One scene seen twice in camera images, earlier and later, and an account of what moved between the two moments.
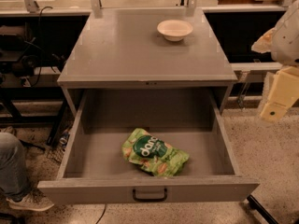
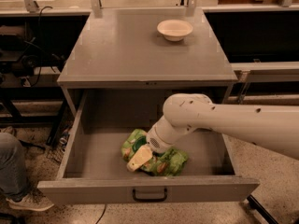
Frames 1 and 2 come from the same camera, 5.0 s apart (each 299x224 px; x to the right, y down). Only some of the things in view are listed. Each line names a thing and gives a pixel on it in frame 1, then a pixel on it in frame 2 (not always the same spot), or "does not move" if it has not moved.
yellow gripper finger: [284, 92] -> [161, 138]
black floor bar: [253, 203] does not move
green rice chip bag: [152, 154] does not move
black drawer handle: [149, 200] does not move
